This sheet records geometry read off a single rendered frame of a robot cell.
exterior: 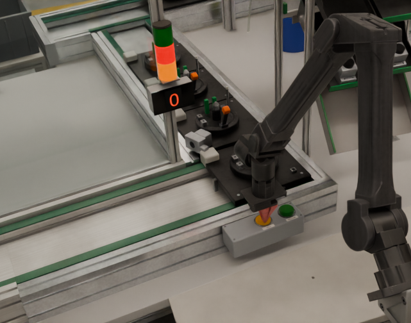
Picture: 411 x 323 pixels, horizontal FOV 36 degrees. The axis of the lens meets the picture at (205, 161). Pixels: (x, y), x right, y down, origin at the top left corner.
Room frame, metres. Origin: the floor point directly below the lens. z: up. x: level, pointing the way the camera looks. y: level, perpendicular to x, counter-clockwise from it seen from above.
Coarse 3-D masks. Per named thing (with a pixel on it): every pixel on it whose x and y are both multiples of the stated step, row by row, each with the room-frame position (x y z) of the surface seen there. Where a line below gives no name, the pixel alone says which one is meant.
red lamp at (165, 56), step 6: (156, 48) 1.51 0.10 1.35; (162, 48) 1.50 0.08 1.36; (168, 48) 1.50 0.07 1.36; (156, 54) 1.51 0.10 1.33; (162, 54) 1.50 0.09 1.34; (168, 54) 1.50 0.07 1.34; (174, 54) 1.52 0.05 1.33; (156, 60) 1.52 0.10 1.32; (162, 60) 1.50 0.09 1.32; (168, 60) 1.50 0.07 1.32; (174, 60) 1.51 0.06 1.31
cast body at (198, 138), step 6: (192, 132) 1.61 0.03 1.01; (198, 132) 1.61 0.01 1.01; (204, 132) 1.61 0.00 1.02; (186, 138) 1.60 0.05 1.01; (192, 138) 1.58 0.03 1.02; (198, 138) 1.57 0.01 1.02; (204, 138) 1.57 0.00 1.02; (210, 138) 1.59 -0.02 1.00; (186, 144) 1.60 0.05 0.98; (192, 144) 1.59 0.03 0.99; (198, 144) 1.56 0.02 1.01; (204, 144) 1.56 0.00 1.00; (210, 144) 1.59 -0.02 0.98; (192, 150) 1.58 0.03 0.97; (198, 150) 1.56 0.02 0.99; (204, 150) 1.54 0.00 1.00
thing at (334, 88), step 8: (304, 0) 1.71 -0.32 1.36; (304, 8) 1.68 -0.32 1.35; (304, 16) 1.68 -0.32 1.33; (320, 16) 1.73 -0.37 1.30; (304, 24) 1.68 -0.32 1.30; (320, 24) 1.70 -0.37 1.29; (304, 32) 1.68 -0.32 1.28; (336, 80) 1.52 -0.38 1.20; (328, 88) 1.49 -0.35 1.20; (336, 88) 1.49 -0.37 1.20; (344, 88) 1.50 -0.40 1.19
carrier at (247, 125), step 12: (228, 96) 1.76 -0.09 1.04; (180, 108) 1.80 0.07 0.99; (204, 108) 1.82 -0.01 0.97; (216, 108) 1.71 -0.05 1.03; (240, 108) 1.80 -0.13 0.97; (180, 120) 1.75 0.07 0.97; (192, 120) 1.75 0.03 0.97; (204, 120) 1.69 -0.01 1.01; (216, 120) 1.70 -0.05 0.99; (228, 120) 1.70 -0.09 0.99; (240, 120) 1.72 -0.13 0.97; (252, 120) 1.72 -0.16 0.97; (180, 132) 1.69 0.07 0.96; (216, 132) 1.65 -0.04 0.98; (228, 132) 1.66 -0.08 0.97; (240, 132) 1.66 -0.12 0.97; (216, 144) 1.60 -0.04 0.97; (228, 144) 1.60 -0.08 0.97
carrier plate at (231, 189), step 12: (228, 156) 1.53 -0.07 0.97; (288, 156) 1.51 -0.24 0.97; (216, 168) 1.48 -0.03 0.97; (228, 168) 1.48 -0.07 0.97; (288, 168) 1.45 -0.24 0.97; (300, 168) 1.45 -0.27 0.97; (228, 180) 1.42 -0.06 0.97; (240, 180) 1.41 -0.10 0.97; (288, 180) 1.40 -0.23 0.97; (300, 180) 1.40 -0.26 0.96; (228, 192) 1.37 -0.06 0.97; (240, 204) 1.33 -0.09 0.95
